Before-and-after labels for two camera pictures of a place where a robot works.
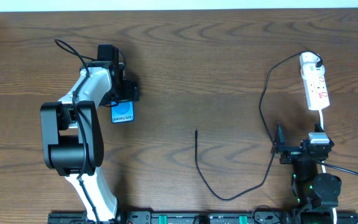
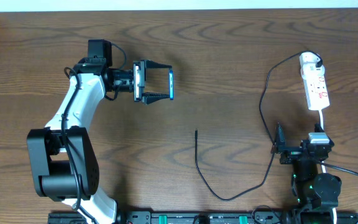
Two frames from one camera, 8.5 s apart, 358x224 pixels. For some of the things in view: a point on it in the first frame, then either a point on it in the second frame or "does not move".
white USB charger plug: (307, 65) does not move
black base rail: (199, 217) does not move
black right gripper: (294, 149) does not move
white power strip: (316, 93) does not move
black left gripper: (129, 92) to (142, 81)
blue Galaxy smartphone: (122, 111) to (171, 84)
